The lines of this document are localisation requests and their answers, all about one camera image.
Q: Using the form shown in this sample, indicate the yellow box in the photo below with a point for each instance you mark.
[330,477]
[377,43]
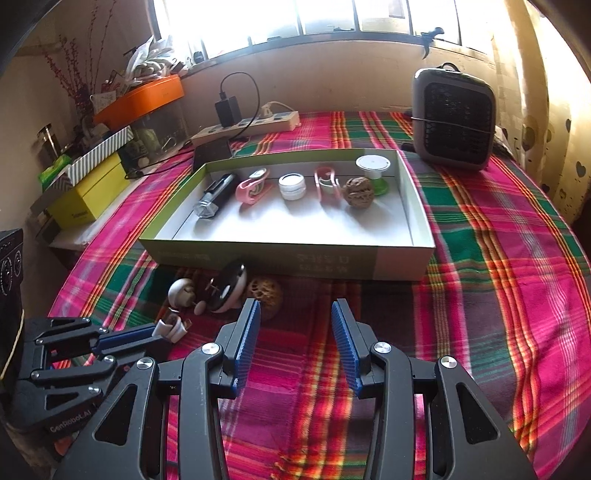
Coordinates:
[92,194]

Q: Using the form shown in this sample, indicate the glass tank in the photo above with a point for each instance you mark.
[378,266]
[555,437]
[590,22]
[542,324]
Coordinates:
[161,129]

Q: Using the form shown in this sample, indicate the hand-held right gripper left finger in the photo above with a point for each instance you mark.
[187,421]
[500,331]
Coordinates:
[247,344]

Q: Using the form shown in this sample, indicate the green white spool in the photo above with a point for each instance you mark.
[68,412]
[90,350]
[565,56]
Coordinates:
[373,168]

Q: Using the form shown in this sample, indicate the green tissue pack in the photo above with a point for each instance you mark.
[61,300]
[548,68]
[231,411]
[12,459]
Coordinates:
[53,173]

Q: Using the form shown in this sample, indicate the orange box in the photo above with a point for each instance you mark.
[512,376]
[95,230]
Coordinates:
[138,101]

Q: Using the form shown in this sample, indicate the green cardboard box lid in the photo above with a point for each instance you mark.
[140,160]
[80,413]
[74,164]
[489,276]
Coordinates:
[295,230]

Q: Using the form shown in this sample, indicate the dried red branches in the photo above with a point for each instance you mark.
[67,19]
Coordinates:
[76,74]

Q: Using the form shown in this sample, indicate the window with metal bars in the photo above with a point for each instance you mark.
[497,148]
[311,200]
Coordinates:
[323,18]

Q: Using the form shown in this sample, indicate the black flashlight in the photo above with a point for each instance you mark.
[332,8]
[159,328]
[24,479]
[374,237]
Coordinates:
[214,196]

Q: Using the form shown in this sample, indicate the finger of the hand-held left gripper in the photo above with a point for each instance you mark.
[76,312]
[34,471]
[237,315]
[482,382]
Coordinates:
[74,369]
[127,337]

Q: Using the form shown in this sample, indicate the small mushroom figure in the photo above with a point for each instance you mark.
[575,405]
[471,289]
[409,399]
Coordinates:
[181,291]

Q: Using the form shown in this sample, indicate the small white jar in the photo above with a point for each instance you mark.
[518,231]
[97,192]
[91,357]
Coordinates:
[292,187]

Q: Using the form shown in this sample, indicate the white board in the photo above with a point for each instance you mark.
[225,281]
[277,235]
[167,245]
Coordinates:
[74,240]

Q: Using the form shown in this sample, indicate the brown walnut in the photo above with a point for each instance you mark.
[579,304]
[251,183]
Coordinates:
[268,293]
[358,193]

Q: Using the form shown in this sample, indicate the metal cup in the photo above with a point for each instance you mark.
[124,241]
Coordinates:
[45,143]

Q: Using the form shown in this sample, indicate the white plug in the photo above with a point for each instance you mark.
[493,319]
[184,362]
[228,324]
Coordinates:
[277,110]

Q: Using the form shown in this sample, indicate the grey space heater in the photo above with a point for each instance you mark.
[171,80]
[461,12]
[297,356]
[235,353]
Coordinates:
[455,117]

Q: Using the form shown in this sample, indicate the heart print curtain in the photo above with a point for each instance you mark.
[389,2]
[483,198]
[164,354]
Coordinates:
[549,115]

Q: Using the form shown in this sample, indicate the black white round gadget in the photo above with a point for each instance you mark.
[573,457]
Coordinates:
[228,286]

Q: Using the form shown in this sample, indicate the white power strip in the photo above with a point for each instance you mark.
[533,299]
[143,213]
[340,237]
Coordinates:
[272,124]

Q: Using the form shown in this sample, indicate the pale pink small clip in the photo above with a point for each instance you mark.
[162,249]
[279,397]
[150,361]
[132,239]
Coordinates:
[173,328]

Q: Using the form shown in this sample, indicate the striped box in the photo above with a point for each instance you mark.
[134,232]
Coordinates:
[99,157]

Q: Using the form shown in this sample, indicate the plaid blanket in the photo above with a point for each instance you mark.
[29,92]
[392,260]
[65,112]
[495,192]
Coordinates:
[485,277]

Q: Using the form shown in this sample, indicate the plastic bags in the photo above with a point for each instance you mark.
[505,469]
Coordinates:
[147,57]

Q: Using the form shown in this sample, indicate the dark phone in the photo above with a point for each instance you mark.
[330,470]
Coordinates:
[212,152]

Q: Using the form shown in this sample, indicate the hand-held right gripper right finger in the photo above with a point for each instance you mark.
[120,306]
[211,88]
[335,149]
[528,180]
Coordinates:
[344,344]

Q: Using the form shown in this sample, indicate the black speaker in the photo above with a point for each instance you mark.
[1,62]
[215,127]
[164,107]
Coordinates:
[10,295]

